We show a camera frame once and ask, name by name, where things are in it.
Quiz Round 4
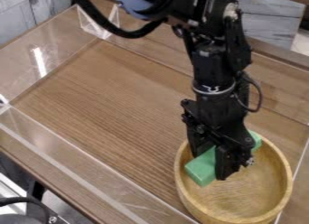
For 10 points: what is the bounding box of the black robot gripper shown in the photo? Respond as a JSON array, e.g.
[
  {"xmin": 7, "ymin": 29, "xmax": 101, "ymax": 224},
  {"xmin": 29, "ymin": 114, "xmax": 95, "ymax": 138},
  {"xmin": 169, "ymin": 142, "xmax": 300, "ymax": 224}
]
[{"xmin": 181, "ymin": 84, "xmax": 256, "ymax": 181}]

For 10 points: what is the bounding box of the green rectangular block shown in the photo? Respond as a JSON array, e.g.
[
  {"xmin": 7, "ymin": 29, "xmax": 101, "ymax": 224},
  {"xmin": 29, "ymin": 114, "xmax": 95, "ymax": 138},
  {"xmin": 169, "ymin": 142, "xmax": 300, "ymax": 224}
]
[{"xmin": 184, "ymin": 129, "xmax": 264, "ymax": 188}]

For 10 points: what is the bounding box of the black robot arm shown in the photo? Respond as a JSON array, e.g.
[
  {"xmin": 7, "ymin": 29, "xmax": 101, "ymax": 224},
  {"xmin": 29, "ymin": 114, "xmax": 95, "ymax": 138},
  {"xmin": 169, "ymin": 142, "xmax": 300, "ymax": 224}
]
[{"xmin": 74, "ymin": 0, "xmax": 259, "ymax": 181}]

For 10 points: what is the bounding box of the brown wooden bowl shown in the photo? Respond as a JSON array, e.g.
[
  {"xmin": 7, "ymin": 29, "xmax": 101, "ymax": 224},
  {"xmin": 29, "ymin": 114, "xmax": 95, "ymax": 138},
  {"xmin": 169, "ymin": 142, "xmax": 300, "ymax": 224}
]
[{"xmin": 174, "ymin": 135, "xmax": 293, "ymax": 224}]

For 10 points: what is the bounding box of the clear acrylic tray wall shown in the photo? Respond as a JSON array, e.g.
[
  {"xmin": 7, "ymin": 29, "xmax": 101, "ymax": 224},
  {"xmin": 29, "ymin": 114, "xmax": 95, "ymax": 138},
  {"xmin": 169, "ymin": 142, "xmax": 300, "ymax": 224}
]
[{"xmin": 0, "ymin": 99, "xmax": 198, "ymax": 224}]

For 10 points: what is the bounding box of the black metal table frame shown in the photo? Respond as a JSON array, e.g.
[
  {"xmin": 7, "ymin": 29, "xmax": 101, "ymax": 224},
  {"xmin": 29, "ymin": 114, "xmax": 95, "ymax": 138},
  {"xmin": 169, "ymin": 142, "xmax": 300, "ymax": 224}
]
[{"xmin": 23, "ymin": 181, "xmax": 82, "ymax": 224}]

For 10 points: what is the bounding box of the clear acrylic corner bracket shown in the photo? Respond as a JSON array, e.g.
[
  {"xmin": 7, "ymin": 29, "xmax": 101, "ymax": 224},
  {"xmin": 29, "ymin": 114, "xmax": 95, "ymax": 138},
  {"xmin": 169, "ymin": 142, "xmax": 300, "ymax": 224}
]
[{"xmin": 78, "ymin": 5, "xmax": 120, "ymax": 40}]

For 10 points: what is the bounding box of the black cable lower left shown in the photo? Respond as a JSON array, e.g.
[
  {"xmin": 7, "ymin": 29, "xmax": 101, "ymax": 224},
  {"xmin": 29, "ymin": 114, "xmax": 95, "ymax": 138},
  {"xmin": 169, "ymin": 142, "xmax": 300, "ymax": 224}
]
[{"xmin": 0, "ymin": 196, "xmax": 53, "ymax": 224}]

